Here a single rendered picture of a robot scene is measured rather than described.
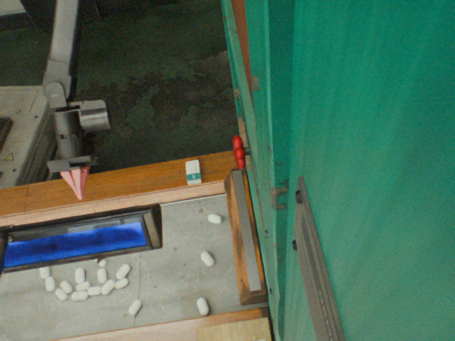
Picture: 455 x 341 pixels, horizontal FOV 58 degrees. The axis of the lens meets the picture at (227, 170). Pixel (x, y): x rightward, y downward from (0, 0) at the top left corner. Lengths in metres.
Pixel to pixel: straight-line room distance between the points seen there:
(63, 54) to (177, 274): 0.56
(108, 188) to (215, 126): 1.11
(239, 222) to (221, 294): 0.18
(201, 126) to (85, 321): 1.34
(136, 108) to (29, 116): 0.68
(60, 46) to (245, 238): 0.58
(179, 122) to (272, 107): 2.01
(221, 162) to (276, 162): 0.87
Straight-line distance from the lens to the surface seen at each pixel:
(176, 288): 0.99
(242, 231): 0.88
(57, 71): 0.99
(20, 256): 0.75
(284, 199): 0.25
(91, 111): 0.98
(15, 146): 1.77
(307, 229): 0.18
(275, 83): 0.17
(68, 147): 0.99
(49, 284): 1.08
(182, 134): 2.13
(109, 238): 0.69
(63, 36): 1.00
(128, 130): 2.24
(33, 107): 1.87
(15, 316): 1.12
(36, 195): 1.21
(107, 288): 1.02
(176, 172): 1.09
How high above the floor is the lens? 1.67
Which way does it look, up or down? 58 degrees down
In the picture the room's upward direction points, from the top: 12 degrees counter-clockwise
